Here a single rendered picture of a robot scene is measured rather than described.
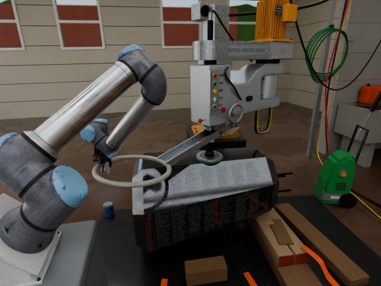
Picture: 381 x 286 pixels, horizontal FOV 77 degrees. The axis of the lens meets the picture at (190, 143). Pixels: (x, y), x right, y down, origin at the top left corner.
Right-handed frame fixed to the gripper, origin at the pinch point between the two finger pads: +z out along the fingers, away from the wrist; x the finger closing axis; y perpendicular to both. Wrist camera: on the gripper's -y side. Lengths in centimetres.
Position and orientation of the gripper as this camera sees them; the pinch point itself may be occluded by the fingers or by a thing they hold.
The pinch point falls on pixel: (105, 171)
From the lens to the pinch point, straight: 174.5
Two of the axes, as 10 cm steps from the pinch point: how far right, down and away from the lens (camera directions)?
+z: -0.4, 9.5, 3.0
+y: -4.0, 2.6, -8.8
